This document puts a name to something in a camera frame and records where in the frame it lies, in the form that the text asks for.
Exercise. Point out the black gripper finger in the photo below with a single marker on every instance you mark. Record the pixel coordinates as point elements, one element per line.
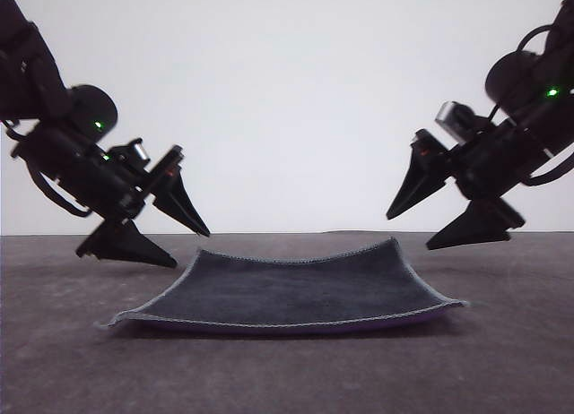
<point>419,185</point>
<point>179,203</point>
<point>480,226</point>
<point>134,248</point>

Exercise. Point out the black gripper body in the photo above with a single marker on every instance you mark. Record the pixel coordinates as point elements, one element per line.
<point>85,172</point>
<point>489,167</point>

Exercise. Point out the purple towel with grey hem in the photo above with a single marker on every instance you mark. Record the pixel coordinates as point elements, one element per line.
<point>291,288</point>

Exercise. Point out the grey table cloth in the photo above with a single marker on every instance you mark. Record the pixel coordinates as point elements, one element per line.
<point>287,373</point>

